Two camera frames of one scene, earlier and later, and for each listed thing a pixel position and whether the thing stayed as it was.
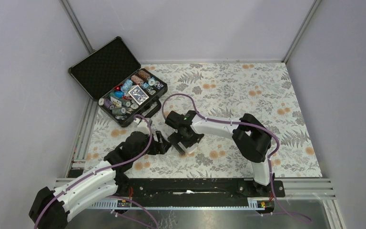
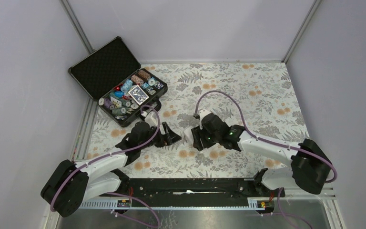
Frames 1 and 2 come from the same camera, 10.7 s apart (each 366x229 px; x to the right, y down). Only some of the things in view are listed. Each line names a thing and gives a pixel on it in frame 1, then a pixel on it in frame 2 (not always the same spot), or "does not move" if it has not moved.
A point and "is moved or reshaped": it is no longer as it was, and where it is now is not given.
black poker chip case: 112,75 does not move
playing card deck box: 138,95 does not move
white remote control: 189,150 is moved or reshaped
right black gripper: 175,138 to 198,133
